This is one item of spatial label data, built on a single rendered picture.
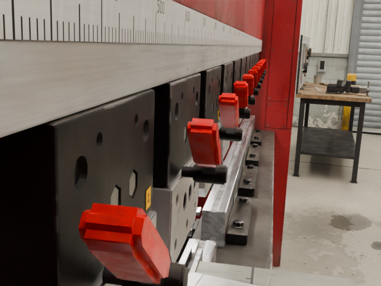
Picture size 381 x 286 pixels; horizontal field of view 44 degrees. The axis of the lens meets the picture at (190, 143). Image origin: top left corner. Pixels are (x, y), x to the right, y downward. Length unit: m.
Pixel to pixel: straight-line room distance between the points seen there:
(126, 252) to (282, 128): 2.70
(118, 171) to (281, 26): 2.59
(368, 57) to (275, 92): 5.52
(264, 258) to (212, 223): 0.15
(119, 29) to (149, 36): 0.06
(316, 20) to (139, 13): 8.06
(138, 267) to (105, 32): 0.11
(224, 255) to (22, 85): 1.02
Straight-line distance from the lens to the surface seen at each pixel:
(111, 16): 0.24
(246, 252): 1.18
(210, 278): 0.78
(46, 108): 0.18
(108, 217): 0.16
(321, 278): 0.83
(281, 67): 2.81
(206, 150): 0.37
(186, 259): 0.84
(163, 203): 0.39
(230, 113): 0.56
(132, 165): 0.28
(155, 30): 0.32
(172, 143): 0.39
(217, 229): 1.18
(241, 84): 0.74
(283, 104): 2.83
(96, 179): 0.22
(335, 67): 8.29
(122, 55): 0.26
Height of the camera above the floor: 1.37
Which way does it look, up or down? 12 degrees down
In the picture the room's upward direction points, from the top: 2 degrees clockwise
